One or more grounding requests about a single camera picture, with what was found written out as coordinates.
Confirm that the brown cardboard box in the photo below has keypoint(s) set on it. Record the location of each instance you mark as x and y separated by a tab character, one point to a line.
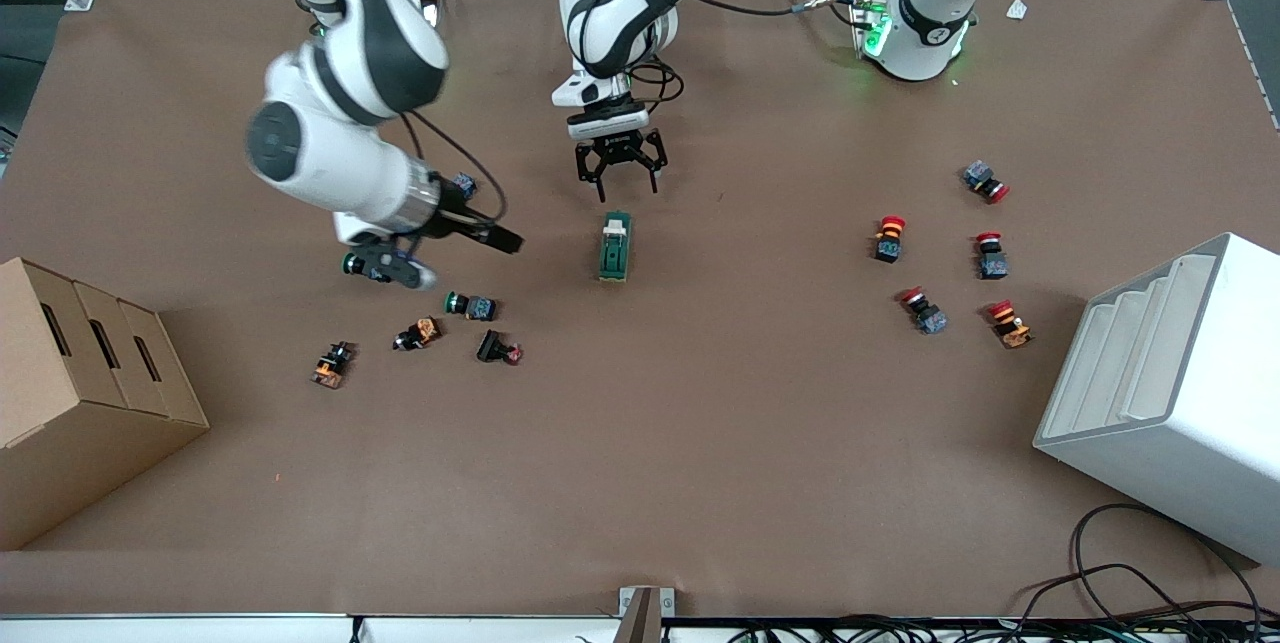
70	463

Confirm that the white paper scrap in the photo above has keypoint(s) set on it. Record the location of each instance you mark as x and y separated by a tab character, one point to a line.
1017	9

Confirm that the red emergency button orange block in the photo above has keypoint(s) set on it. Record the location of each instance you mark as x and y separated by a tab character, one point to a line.
1015	333
887	248

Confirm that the green load switch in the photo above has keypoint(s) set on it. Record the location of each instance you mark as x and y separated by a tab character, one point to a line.
615	258

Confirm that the brown table cover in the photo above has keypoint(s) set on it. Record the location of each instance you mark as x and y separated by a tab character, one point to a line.
700	443

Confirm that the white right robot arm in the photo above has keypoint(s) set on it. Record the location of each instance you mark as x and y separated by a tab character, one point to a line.
330	153

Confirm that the red emergency button blue block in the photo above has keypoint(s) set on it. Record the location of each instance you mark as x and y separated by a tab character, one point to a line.
992	266
978	174
932	321

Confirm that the green pushbutton blue block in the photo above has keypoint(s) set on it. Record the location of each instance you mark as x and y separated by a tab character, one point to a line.
352	264
482	308
466	186

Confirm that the white tiered rack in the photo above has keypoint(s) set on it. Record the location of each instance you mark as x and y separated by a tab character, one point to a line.
1200	423

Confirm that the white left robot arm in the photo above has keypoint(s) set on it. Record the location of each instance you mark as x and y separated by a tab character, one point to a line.
930	18

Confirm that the black square pushbutton red terminal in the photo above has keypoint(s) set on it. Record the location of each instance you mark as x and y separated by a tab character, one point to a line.
490	346

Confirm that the aluminium post with bracket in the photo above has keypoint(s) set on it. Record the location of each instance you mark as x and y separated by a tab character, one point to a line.
645	613

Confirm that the black pushbutton orange block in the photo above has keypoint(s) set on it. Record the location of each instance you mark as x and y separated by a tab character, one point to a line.
330	370
425	330

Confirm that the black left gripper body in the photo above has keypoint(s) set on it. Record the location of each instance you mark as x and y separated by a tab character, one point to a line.
617	152

